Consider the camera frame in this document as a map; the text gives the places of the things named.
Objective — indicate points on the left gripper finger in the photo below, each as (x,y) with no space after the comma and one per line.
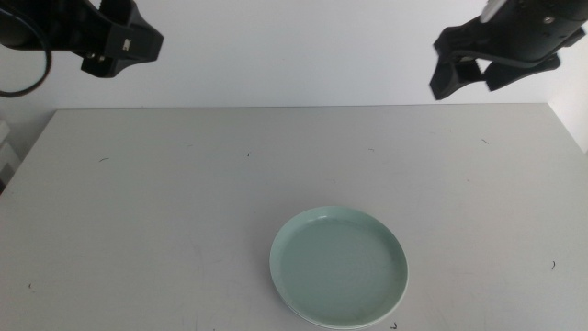
(119,9)
(138,46)

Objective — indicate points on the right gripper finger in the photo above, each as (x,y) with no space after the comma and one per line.
(514,76)
(452,76)

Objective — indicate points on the pale green shallow bowl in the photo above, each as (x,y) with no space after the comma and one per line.
(340,266)

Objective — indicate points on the white shallow bowl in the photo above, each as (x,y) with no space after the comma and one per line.
(303,318)

